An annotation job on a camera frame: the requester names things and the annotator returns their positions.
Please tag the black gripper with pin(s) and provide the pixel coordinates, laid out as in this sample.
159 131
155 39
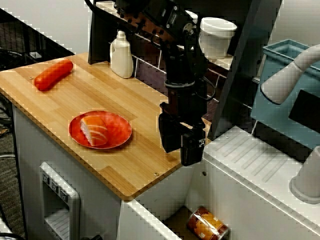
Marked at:
190 105

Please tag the brown beans can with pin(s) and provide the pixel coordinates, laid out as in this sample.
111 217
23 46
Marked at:
207 222

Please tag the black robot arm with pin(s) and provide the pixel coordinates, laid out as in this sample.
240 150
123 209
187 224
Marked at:
175 57

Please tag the white toy sink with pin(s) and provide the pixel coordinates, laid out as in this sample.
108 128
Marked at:
250 162

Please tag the red plate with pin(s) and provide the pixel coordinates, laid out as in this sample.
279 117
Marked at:
120 127

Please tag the dark grey shelf unit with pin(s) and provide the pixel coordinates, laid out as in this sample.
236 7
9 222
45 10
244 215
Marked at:
232 100

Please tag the salmon sushi toy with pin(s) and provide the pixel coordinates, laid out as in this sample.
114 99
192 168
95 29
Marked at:
93 131

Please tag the teal plastic bin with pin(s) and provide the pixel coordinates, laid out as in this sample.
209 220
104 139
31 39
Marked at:
270 117

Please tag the white detergent bottle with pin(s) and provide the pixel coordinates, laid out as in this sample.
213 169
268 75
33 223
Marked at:
121 58

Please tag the printed clear white-lidded jar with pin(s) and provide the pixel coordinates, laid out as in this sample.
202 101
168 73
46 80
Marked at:
216 37

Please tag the grey toy faucet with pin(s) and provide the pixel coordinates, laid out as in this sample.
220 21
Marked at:
282 82

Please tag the red toy sausage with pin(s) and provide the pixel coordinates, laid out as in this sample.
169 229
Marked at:
53 75

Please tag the black mesh barrier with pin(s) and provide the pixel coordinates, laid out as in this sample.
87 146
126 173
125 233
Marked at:
20 42

